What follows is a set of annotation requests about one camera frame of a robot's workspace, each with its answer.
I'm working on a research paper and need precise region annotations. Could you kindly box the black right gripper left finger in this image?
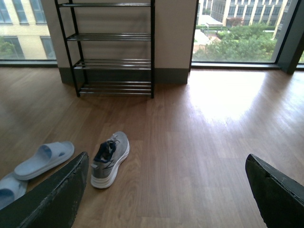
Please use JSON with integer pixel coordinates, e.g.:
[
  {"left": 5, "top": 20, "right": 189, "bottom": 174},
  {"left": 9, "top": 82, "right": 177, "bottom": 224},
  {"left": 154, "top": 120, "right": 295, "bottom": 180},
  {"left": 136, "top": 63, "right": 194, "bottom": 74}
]
[{"left": 0, "top": 152, "right": 89, "bottom": 228}]

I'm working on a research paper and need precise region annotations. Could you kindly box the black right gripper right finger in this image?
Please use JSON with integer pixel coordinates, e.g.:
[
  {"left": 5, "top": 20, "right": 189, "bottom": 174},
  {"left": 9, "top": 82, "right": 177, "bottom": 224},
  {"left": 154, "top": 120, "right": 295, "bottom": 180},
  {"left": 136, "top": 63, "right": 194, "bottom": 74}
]
[{"left": 245, "top": 154, "right": 304, "bottom": 228}]

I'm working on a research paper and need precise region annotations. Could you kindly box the light blue slide slipper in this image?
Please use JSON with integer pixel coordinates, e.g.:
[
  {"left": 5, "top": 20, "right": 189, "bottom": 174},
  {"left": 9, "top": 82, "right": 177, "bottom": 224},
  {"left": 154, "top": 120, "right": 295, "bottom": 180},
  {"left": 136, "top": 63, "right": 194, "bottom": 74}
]
[{"left": 14, "top": 141, "right": 75, "bottom": 181}]

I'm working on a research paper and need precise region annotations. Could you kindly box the grey knit sneaker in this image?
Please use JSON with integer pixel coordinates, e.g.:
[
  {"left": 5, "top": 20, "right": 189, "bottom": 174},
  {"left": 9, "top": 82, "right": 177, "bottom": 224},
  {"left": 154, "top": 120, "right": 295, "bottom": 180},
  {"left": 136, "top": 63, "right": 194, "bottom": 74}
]
[{"left": 91, "top": 131, "right": 130, "bottom": 189}]

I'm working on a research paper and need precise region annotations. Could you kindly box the black metal shoe rack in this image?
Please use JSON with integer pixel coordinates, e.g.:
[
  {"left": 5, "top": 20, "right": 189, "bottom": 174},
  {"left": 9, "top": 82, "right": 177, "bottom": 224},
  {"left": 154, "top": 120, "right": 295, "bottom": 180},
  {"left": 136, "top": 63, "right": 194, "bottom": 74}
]
[{"left": 55, "top": 0, "right": 155, "bottom": 98}]

